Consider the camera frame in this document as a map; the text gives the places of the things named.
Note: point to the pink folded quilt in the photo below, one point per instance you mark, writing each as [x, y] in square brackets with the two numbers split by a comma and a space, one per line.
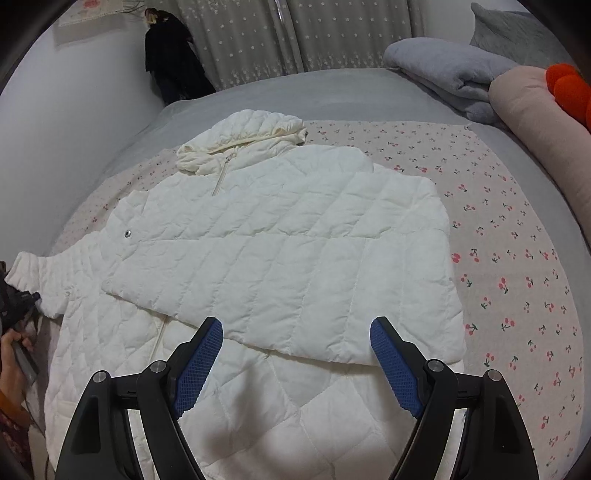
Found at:
[531, 120]

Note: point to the air conditioner with cloth cover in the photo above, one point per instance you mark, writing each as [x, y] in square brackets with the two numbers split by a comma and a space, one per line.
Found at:
[92, 9]

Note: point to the cherry print bed sheet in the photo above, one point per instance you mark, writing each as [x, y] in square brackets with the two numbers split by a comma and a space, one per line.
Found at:
[508, 254]

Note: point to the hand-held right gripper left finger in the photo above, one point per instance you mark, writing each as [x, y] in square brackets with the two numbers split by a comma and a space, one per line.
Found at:
[198, 364]

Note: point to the white quilted hooded jacket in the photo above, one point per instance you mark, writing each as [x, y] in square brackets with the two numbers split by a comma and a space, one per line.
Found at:
[277, 240]

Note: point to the grey folded blanket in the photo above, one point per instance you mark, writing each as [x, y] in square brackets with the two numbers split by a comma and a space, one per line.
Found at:
[438, 64]

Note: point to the person's left hand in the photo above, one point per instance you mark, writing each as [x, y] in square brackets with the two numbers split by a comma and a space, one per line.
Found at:
[9, 374]

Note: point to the orange pumpkin cushion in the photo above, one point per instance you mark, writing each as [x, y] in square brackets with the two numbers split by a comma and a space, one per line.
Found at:
[572, 92]

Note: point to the grey star print curtain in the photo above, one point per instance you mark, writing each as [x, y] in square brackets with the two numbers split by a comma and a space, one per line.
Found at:
[249, 41]

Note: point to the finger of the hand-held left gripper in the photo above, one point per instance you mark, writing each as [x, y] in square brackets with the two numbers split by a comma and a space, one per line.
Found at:
[25, 302]

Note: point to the dark hanging coat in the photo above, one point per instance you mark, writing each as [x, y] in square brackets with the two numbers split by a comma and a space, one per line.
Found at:
[171, 60]

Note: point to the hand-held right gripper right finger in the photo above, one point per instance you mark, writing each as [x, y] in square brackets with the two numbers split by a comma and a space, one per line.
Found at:
[392, 364]

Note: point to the grey bed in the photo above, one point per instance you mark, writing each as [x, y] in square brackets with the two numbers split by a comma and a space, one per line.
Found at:
[323, 92]

